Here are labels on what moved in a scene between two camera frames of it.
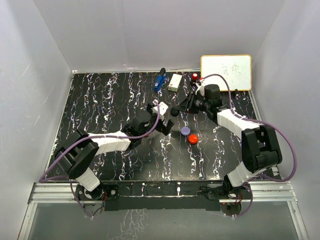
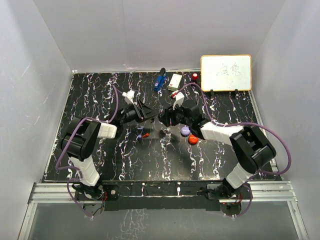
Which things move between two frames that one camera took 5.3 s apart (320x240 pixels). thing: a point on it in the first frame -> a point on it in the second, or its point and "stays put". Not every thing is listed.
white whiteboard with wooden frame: (236, 68) stays put
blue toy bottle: (160, 79) stays put
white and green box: (175, 82) stays put
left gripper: (162, 128) -> (144, 112)
